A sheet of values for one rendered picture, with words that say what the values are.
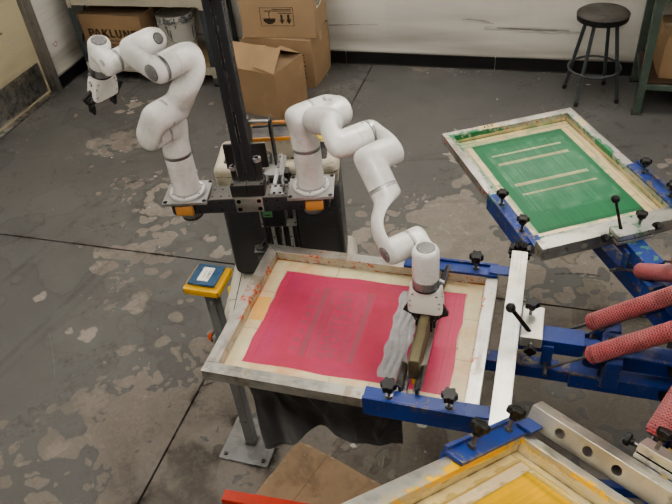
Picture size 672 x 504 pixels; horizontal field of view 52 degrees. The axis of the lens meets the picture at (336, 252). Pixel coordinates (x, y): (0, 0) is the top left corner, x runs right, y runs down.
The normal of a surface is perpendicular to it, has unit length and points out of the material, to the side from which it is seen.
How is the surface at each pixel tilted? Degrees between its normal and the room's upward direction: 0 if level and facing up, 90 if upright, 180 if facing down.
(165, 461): 0
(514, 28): 90
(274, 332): 0
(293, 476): 0
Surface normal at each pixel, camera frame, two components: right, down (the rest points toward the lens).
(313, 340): -0.08, -0.76
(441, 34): -0.27, 0.64
